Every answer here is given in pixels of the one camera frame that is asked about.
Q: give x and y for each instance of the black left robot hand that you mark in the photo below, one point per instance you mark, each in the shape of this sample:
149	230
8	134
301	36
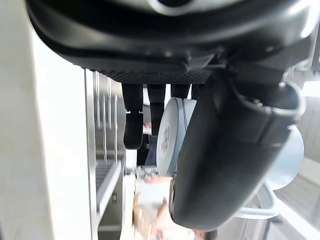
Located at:
140	37

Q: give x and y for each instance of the stainless steel kitchen cabinet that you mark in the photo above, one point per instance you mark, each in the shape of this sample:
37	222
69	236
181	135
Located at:
110	220

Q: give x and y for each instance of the person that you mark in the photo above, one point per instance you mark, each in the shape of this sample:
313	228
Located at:
151	156

